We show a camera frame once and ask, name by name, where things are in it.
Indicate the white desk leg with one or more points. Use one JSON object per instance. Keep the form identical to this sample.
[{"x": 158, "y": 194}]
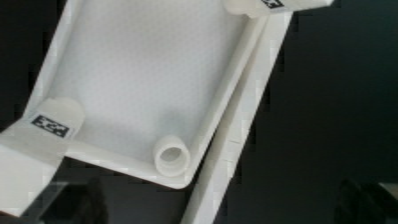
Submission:
[
  {"x": 33, "y": 142},
  {"x": 257, "y": 8}
]

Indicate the white front rail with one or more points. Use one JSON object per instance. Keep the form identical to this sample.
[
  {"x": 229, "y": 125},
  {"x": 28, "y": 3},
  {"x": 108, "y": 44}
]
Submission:
[{"x": 232, "y": 130}]

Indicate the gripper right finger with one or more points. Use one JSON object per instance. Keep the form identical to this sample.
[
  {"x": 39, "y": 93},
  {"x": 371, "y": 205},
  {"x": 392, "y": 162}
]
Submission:
[{"x": 366, "y": 203}]

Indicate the white desk top tray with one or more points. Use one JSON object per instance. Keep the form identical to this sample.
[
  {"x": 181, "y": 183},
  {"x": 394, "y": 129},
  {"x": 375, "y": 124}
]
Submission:
[{"x": 144, "y": 61}]

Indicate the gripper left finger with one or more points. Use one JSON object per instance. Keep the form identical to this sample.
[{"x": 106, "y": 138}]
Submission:
[{"x": 69, "y": 204}]

